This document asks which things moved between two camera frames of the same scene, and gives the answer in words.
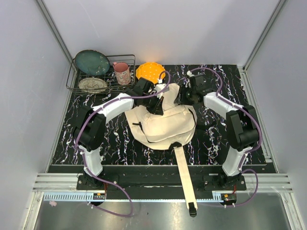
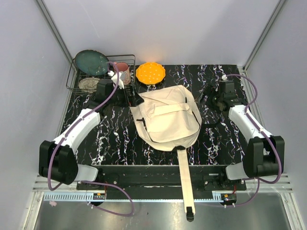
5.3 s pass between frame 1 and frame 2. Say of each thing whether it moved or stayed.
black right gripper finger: moved
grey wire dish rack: stayed
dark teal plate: stayed
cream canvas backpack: moved
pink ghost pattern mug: stayed
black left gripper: moved
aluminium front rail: stayed
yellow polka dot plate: stayed
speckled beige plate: stayed
